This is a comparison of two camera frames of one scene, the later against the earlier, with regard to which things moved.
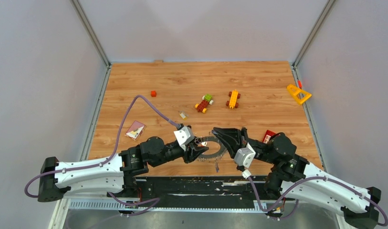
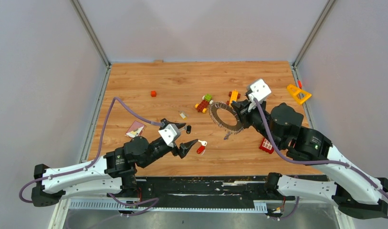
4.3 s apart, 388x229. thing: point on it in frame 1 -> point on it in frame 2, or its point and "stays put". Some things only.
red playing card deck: [135, 130] stays put
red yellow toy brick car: [202, 106] stays put
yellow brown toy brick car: [233, 102] stays put
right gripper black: [234, 139] -> [242, 108]
